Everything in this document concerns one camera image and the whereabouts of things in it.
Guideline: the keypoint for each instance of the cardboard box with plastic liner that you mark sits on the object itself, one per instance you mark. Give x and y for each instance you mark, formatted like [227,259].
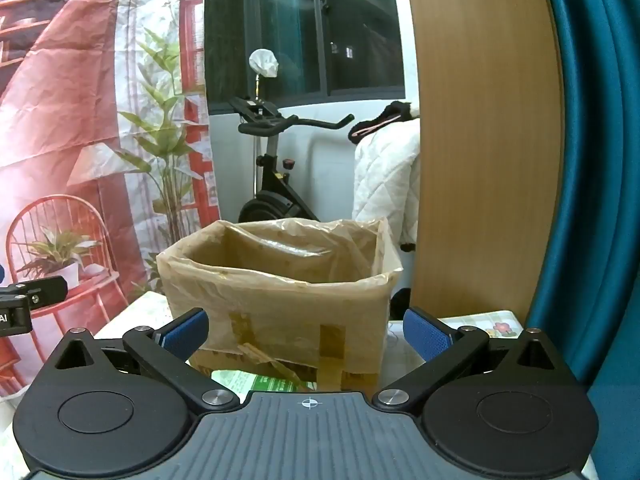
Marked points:
[280,305]

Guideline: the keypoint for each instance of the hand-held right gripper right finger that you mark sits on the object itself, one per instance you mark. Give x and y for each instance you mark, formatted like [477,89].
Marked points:
[425,335]

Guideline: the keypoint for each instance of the red printed backdrop cloth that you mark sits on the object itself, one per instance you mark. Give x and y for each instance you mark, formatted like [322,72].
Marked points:
[75,110]

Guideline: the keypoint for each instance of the wooden board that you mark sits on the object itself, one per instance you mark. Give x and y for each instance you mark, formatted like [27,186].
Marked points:
[485,135]

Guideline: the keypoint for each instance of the dark glass window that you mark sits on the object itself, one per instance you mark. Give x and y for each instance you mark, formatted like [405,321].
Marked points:
[310,25]

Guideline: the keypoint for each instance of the green snack packet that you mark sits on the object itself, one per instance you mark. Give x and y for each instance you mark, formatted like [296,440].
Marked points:
[265,384]

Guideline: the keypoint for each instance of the teal curtain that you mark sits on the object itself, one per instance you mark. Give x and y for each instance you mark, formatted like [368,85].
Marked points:
[600,185]

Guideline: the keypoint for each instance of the white quilted blanket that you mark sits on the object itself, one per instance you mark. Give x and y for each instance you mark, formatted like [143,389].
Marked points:
[385,180]

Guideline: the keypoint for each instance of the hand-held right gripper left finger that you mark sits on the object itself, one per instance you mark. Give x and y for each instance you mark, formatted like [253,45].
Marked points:
[185,331]

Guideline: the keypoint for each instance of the white plastic bag cover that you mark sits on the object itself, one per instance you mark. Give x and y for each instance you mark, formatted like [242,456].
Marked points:
[264,62]

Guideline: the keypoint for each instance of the black exercise bike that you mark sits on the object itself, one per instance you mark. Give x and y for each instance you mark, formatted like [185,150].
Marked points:
[272,195]

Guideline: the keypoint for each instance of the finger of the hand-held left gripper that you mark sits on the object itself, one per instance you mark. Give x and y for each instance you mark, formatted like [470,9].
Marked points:
[42,291]

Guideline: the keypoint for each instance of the black garment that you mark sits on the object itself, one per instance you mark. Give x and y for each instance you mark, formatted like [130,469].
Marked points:
[380,120]

